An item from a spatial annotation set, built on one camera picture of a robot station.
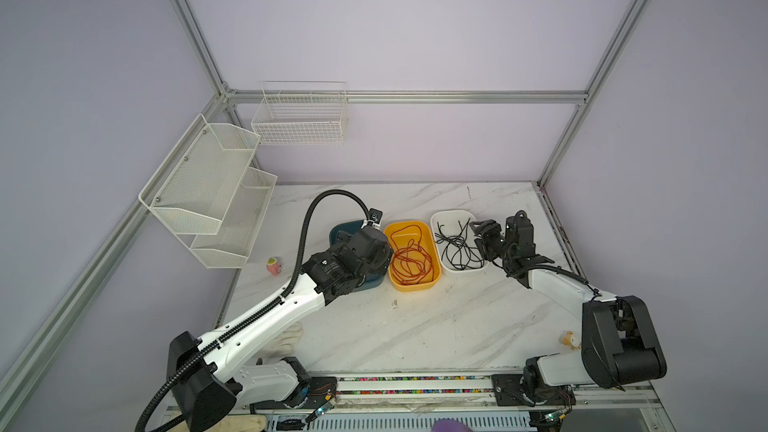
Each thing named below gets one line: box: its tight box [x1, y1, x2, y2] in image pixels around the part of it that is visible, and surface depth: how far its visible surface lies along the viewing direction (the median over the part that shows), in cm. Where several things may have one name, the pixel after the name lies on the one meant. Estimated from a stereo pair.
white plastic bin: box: [430, 210, 490, 274], surface depth 103 cm
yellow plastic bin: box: [384, 220, 442, 292], surface depth 98 cm
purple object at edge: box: [431, 419, 472, 432], surface depth 71 cm
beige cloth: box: [205, 414, 267, 432], surface depth 70 cm
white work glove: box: [262, 322, 303, 358], surface depth 83 cm
